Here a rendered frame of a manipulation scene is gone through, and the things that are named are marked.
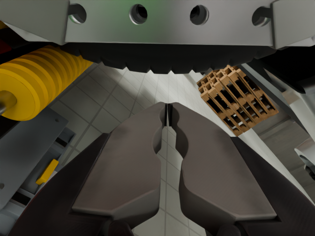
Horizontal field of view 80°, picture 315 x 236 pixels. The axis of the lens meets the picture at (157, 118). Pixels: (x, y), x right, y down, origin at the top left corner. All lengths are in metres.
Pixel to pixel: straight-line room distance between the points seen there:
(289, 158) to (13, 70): 12.90
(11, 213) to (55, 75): 0.38
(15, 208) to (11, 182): 0.07
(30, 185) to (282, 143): 11.85
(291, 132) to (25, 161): 11.65
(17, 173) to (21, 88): 0.33
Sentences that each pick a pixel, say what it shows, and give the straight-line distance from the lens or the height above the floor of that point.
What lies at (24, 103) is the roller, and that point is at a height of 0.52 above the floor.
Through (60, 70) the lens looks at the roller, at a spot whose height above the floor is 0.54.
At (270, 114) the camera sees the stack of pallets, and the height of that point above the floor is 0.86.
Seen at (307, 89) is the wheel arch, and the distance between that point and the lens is 0.35.
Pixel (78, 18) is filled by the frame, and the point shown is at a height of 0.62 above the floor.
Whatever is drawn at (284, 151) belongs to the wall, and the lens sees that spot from 12.51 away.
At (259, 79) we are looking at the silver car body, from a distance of 1.57.
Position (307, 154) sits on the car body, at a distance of 2.78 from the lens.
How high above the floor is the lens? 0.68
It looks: 23 degrees down
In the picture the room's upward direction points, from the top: 51 degrees clockwise
